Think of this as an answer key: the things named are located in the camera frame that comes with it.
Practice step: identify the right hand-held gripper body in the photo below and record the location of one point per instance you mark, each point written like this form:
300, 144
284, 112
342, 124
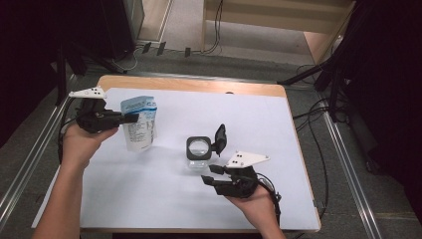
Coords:
240, 186

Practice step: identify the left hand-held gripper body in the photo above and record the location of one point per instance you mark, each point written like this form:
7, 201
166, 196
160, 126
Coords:
96, 119

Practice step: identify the white and blue pouch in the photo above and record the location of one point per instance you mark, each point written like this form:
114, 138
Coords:
141, 132

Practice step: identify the person's right hand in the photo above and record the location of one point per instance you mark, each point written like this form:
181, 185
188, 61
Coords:
258, 209

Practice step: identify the person's left hand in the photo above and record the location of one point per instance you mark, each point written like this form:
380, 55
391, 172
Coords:
78, 146

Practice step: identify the white paper sheet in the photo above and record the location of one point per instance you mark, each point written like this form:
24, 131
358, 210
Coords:
199, 199

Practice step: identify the black tripod stand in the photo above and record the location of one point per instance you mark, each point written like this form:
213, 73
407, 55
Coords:
61, 66
302, 75

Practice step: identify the wooden table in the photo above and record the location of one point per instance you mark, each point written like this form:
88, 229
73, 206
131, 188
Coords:
185, 84

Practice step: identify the small black block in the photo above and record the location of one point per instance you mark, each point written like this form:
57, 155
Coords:
161, 48
146, 47
187, 52

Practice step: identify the dark cabinet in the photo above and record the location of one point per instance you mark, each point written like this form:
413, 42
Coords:
116, 26

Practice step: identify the dark curtain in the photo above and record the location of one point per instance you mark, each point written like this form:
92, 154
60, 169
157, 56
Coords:
391, 83
23, 49

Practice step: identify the light wooden shelf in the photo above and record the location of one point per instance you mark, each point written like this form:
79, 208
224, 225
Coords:
265, 25

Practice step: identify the metal floor rail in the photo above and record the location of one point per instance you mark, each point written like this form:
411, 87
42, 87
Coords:
348, 172
199, 77
30, 159

